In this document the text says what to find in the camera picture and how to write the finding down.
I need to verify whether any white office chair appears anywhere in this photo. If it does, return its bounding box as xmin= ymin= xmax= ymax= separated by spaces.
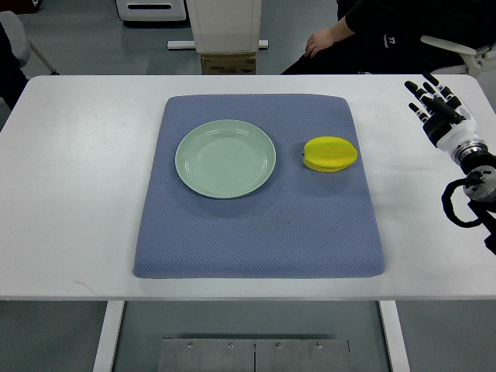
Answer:
xmin=421 ymin=36 xmax=495 ymax=78

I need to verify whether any white appliance with slot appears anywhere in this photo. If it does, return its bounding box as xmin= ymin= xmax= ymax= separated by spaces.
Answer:
xmin=115 ymin=0 xmax=188 ymax=22

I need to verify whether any black looped cable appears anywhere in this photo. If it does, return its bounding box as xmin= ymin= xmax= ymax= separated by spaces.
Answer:
xmin=440 ymin=178 xmax=482 ymax=229

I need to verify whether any white table leg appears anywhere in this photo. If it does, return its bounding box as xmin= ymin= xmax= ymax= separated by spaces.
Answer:
xmin=378 ymin=301 xmax=411 ymax=372
xmin=93 ymin=301 xmax=125 ymax=372

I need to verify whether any grey chair at left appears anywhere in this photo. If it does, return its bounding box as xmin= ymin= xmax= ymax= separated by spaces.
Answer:
xmin=1 ymin=11 xmax=59 ymax=75

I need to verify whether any grey metal base plate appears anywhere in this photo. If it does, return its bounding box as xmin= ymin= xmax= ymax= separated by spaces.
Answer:
xmin=157 ymin=338 xmax=352 ymax=371

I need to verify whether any cardboard box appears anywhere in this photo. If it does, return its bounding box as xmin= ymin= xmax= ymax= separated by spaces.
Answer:
xmin=201 ymin=53 xmax=257 ymax=75

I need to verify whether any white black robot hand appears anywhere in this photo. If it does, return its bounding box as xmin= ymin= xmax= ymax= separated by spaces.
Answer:
xmin=405 ymin=73 xmax=469 ymax=146

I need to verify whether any seated person in black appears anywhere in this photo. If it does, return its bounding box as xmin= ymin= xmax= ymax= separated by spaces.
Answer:
xmin=285 ymin=1 xmax=495 ymax=75

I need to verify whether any seated person's hand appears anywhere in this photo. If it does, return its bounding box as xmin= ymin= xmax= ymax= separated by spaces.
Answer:
xmin=305 ymin=29 xmax=337 ymax=58

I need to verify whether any white table leg left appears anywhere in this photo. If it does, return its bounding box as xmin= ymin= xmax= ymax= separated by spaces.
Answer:
xmin=93 ymin=301 xmax=125 ymax=372

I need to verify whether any white stand with base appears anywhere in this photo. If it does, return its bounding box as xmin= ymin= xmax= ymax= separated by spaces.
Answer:
xmin=167 ymin=0 xmax=269 ymax=53

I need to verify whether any blue grey quilted mat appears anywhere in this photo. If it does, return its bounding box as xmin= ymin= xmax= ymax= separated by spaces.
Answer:
xmin=133 ymin=94 xmax=385 ymax=279

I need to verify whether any light green plate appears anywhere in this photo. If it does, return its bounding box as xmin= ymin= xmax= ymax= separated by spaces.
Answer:
xmin=175 ymin=119 xmax=277 ymax=199

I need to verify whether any yellow starfruit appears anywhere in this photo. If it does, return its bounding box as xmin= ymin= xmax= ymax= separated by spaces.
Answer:
xmin=303 ymin=136 xmax=358 ymax=173

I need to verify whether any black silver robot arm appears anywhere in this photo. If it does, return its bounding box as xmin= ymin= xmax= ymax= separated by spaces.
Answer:
xmin=450 ymin=144 xmax=495 ymax=253

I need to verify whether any white table leg right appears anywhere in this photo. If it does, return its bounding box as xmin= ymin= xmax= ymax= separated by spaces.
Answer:
xmin=378 ymin=301 xmax=411 ymax=372

